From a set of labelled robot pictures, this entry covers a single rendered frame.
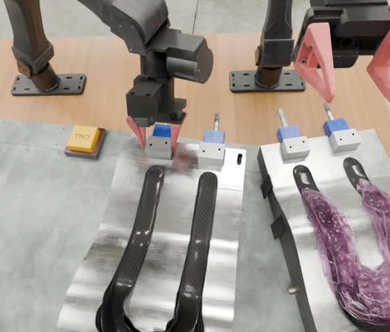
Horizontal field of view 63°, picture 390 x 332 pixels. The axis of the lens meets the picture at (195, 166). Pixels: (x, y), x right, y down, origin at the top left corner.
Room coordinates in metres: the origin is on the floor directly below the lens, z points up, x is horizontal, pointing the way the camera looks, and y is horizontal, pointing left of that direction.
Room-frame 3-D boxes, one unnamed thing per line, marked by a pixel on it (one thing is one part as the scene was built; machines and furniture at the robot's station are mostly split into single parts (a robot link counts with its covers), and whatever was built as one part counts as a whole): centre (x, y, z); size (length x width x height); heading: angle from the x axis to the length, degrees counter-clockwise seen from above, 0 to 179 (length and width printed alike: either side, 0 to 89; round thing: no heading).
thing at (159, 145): (0.39, 0.06, 0.89); 0.13 x 0.05 x 0.05; 168
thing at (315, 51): (0.25, -0.16, 1.20); 0.09 x 0.07 x 0.07; 175
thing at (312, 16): (0.32, -0.19, 1.20); 0.10 x 0.07 x 0.07; 85
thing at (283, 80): (0.59, -0.21, 0.84); 0.20 x 0.07 x 0.08; 85
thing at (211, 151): (0.37, -0.05, 0.89); 0.13 x 0.05 x 0.05; 167
